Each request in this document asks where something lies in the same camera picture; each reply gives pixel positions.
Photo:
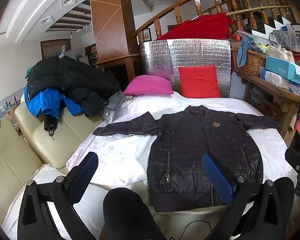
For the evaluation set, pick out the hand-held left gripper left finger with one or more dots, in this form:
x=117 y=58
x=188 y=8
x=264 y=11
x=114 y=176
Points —
x=86 y=170

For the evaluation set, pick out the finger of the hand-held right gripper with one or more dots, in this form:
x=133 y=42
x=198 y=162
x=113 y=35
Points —
x=296 y=160

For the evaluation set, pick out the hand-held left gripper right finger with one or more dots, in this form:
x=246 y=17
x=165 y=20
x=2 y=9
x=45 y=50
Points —
x=218 y=180

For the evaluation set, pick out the dark quilted zip jacket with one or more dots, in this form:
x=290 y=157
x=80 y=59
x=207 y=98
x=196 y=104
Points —
x=190 y=135

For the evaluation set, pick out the white bed blanket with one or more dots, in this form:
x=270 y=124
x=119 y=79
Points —
x=120 y=155

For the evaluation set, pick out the person's left leg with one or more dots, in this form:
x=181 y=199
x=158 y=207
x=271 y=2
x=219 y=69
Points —
x=126 y=212

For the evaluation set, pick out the wooden side table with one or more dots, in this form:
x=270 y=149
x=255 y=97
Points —
x=287 y=100

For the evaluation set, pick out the grey garment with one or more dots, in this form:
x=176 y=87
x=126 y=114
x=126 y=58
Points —
x=113 y=105

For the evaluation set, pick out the beige leather sofa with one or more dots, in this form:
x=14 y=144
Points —
x=12 y=155

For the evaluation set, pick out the blue jacket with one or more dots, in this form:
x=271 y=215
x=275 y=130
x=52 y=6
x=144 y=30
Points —
x=43 y=102

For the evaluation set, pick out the white patterned tissue pack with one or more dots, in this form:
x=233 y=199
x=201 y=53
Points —
x=273 y=77

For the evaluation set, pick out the teal cardboard box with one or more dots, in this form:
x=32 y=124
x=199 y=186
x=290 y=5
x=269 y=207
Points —
x=282 y=68

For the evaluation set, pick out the pile of dark coats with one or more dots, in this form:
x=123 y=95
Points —
x=70 y=77

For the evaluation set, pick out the red pillow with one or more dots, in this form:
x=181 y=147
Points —
x=198 y=81

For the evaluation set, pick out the pink pillow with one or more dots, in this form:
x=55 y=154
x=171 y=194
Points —
x=148 y=85

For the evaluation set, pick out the wicker basket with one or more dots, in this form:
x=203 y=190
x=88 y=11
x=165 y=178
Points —
x=250 y=61

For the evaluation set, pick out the green cloth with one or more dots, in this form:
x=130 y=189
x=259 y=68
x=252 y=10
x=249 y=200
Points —
x=28 y=73

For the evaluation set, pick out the light blue cloth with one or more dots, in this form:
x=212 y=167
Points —
x=243 y=48

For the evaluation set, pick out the clear plastic storage box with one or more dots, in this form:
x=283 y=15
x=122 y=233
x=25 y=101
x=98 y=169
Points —
x=296 y=36

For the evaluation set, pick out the wooden lattice screen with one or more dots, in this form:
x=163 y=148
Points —
x=52 y=46

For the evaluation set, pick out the silver foil insulation mat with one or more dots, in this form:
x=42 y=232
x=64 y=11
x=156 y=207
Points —
x=190 y=52

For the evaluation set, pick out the brown wooden pillar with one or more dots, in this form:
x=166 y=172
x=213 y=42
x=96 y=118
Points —
x=110 y=20

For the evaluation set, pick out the red cloth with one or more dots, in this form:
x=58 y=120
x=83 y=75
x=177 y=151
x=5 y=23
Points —
x=197 y=27

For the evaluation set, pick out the wooden stair railing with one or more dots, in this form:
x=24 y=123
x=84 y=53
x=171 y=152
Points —
x=180 y=2

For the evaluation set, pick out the small picture frame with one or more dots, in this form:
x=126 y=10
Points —
x=146 y=34

